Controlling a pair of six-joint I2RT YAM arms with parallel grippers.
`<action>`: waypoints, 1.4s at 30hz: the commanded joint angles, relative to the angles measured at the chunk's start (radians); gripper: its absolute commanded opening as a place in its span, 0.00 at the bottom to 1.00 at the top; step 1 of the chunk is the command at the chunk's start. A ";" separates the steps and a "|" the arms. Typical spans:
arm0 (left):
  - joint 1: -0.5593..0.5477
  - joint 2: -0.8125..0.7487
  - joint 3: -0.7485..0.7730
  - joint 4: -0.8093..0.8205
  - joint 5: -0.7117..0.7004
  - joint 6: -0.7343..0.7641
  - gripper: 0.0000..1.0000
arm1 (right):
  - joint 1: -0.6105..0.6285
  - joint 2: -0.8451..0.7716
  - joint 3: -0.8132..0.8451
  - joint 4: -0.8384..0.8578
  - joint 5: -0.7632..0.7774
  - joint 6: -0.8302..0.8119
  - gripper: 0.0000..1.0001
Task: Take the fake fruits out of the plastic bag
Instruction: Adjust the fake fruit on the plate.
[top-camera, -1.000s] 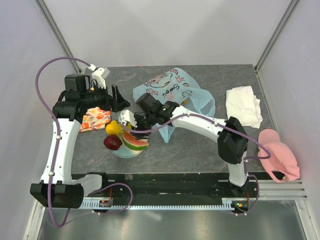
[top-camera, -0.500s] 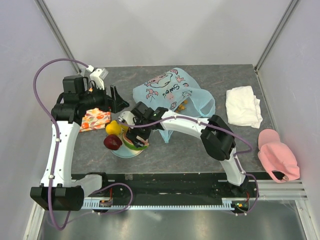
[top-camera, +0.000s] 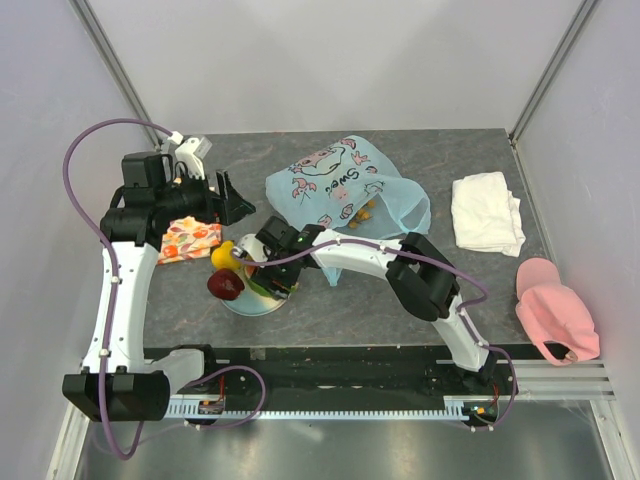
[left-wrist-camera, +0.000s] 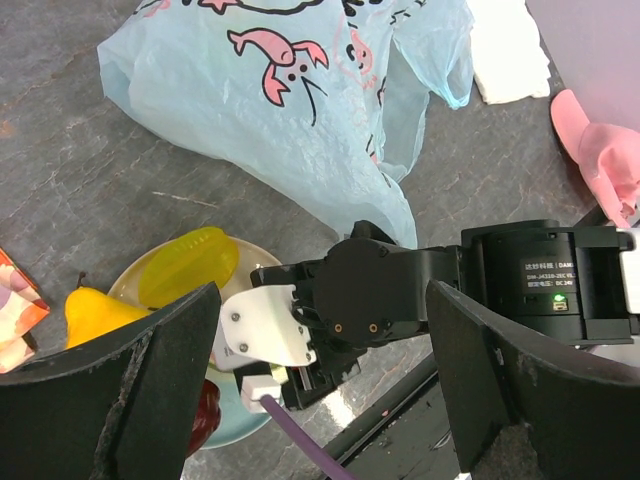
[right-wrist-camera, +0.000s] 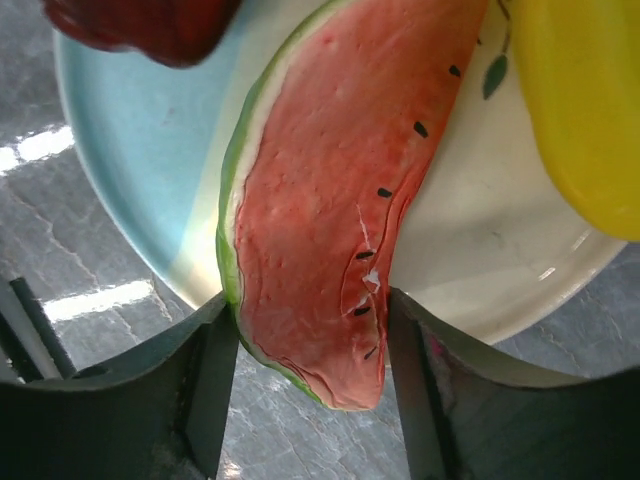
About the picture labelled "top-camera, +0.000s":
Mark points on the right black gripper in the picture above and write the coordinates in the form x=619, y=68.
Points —
x=264, y=275

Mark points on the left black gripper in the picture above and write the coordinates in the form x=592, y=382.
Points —
x=228, y=206

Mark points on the red fake apple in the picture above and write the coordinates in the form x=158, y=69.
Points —
x=225, y=284

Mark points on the yellow fake lemon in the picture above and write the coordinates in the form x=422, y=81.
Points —
x=222, y=258

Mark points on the light blue plastic bag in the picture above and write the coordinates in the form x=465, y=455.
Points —
x=329, y=186

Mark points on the fake watermelon slice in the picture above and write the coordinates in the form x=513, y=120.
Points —
x=258, y=289

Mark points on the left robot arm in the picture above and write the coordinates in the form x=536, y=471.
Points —
x=116, y=381

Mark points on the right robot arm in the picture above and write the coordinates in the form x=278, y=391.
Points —
x=424, y=282

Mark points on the fake brown grape cluster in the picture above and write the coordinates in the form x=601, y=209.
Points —
x=362, y=215

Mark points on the cream and blue plate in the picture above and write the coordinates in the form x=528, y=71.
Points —
x=250, y=304

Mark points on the floral orange napkin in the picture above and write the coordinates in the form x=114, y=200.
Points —
x=188, y=239

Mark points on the white folded cloth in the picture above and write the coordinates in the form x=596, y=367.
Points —
x=486, y=216

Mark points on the pink cap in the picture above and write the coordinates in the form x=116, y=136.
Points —
x=553, y=316

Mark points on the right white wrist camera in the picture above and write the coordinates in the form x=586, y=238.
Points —
x=252, y=249

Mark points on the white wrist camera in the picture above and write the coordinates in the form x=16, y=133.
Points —
x=252, y=249
x=191, y=151

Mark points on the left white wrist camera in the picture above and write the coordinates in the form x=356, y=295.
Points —
x=191, y=151

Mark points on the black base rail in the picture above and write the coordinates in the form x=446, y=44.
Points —
x=426, y=370

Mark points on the slotted cable duct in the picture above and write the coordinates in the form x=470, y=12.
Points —
x=207, y=410

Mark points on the left aluminium frame post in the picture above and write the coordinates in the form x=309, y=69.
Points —
x=96, y=32

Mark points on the aluminium frame post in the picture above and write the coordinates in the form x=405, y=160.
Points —
x=96, y=32
x=567, y=42

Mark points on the right aluminium frame post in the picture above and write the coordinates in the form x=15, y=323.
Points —
x=567, y=42

